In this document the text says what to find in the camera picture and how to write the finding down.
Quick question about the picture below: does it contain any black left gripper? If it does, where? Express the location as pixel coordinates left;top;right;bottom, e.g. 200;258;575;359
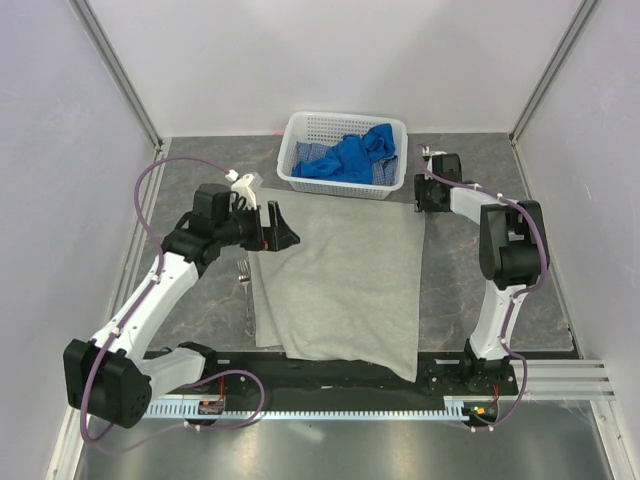
215;201;299;252

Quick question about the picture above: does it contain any grey cloth napkin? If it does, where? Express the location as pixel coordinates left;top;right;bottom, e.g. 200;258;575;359
249;189;425;382

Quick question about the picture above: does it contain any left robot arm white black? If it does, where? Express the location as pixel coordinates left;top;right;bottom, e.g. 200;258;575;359
63;174;300;428

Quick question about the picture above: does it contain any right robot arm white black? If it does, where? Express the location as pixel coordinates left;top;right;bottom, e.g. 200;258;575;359
414;147;550;394

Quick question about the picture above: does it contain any blue checkered cloth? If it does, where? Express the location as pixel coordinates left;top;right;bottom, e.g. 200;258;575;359
292;141;398;186

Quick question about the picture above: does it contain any silver metal fork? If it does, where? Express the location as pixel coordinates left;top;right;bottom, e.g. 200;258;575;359
237;259;255;337

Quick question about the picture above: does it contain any blue towel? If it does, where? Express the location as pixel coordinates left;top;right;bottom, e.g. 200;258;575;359
292;123;398;186

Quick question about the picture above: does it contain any white perforated plastic basket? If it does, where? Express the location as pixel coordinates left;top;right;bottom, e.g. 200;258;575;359
276;111;408;200

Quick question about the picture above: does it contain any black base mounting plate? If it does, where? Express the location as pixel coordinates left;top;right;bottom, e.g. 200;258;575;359
144;349;521;401

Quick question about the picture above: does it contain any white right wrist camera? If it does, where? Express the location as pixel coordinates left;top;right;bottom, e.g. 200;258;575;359
420;145;446;161

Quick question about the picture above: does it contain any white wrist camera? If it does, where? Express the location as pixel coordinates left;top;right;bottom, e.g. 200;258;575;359
420;145;446;161
225;169;263;210

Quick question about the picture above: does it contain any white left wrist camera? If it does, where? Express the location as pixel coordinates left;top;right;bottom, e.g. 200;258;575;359
225;169;263;210

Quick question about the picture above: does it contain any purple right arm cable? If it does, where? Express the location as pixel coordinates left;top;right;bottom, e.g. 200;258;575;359
418;144;544;434

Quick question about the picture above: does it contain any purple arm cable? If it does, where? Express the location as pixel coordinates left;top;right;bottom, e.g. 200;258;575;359
79;155;266;456
418;144;544;434

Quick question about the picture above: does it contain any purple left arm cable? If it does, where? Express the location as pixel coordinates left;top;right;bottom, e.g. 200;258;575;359
79;155;266;456

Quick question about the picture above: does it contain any slotted cable duct rail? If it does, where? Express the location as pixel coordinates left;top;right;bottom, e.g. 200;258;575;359
143;395;490;422

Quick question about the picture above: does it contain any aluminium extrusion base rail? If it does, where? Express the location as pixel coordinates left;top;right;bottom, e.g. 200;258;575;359
523;359;615;401

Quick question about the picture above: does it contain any aluminium corner frame post right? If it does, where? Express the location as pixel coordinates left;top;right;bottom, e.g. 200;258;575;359
509;0;600;146

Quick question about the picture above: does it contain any aluminium corner frame post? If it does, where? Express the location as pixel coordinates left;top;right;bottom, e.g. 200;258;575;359
69;0;164;152
509;0;600;146

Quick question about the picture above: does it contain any aluminium corner frame post left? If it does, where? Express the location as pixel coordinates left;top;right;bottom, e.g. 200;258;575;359
69;0;164;152

